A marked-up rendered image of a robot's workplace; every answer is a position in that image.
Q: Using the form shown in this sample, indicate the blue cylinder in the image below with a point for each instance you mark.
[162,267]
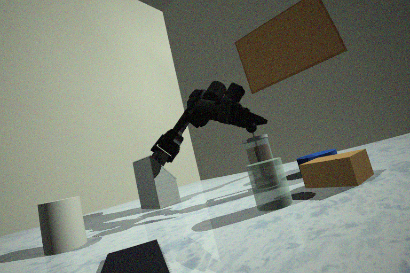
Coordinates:
[310,157]

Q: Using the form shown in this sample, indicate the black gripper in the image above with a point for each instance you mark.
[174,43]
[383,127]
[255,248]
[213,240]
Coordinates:
[228,113]

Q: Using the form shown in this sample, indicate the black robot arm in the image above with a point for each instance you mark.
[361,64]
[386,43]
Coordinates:
[196,113]

